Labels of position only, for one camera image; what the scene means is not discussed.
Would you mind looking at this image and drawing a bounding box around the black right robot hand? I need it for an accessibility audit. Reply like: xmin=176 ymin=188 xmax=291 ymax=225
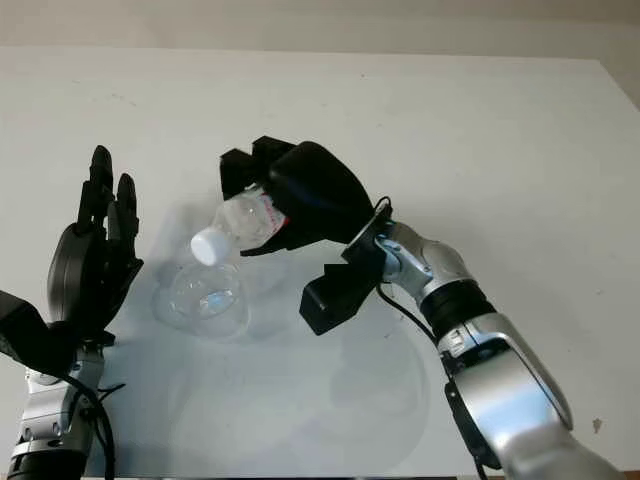
xmin=218 ymin=134 xmax=376 ymax=258

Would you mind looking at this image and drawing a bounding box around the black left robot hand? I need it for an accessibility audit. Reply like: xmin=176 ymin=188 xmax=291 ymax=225
xmin=46 ymin=144 xmax=146 ymax=347

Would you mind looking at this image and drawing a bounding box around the clear plastic water bottle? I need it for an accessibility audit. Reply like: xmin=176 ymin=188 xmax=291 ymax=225
xmin=189 ymin=191 xmax=294 ymax=266

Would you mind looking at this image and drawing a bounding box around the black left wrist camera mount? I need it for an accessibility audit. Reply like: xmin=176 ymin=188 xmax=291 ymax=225
xmin=0 ymin=288 xmax=77 ymax=377

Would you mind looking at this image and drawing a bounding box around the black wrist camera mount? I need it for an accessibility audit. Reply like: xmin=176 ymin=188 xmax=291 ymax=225
xmin=299 ymin=199 xmax=397 ymax=337
xmin=0 ymin=288 xmax=77 ymax=377

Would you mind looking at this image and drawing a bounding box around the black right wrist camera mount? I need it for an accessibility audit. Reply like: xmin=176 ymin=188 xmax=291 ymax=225
xmin=299 ymin=199 xmax=397 ymax=337

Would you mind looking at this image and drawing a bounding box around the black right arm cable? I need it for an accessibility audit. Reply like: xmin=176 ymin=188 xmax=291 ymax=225
xmin=372 ymin=195 xmax=503 ymax=480

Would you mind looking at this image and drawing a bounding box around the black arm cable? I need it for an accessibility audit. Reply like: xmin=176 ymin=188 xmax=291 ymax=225
xmin=63 ymin=373 xmax=127 ymax=480
xmin=372 ymin=195 xmax=503 ymax=480

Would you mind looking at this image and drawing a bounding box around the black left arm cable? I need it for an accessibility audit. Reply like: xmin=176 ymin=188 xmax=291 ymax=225
xmin=63 ymin=373 xmax=127 ymax=480

